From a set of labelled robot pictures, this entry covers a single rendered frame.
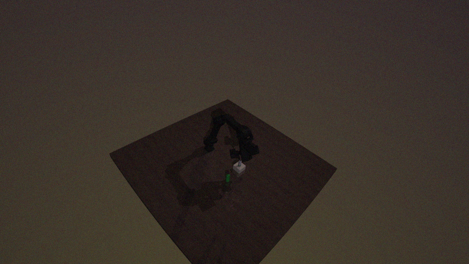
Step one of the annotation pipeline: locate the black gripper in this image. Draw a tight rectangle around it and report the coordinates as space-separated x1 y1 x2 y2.
230 147 259 160

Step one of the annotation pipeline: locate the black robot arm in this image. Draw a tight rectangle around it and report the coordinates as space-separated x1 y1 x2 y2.
203 114 258 162

